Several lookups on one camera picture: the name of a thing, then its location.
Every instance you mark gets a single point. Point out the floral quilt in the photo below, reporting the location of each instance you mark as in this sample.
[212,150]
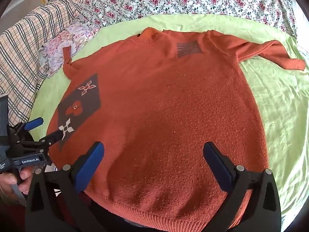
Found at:
[193,0]

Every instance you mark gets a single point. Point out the person's left hand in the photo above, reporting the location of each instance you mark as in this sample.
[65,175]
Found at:
[7,186]

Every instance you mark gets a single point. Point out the light green bed sheet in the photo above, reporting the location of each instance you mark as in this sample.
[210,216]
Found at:
[277,89]

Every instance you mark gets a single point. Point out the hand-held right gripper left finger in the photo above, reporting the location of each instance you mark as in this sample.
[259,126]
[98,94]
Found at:
[90,164]

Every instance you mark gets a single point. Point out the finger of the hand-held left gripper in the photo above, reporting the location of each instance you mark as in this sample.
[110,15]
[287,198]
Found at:
[52,137]
[33,123]

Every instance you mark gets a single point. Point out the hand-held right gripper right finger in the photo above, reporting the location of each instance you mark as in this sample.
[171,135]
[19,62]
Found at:
[217,164]

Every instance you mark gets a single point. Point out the orange knit sweater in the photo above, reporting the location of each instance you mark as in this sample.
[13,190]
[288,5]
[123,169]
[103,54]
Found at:
[157,101]

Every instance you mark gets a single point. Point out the plaid cloth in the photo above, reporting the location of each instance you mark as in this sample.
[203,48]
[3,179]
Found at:
[24,53]

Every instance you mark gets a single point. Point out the ruffled floral pillow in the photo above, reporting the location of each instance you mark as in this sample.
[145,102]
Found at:
[72,35]

